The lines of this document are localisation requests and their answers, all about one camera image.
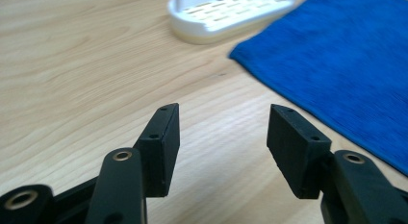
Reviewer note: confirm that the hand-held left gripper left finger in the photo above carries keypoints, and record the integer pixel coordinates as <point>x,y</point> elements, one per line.
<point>158,153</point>

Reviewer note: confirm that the white slotted plastic rack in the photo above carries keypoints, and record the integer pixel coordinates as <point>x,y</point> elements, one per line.
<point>221,15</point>

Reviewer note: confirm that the blue cloth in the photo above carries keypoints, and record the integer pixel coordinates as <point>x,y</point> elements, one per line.
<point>336,63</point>

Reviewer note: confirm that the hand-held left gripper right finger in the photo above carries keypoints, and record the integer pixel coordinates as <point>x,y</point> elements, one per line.
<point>296,153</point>

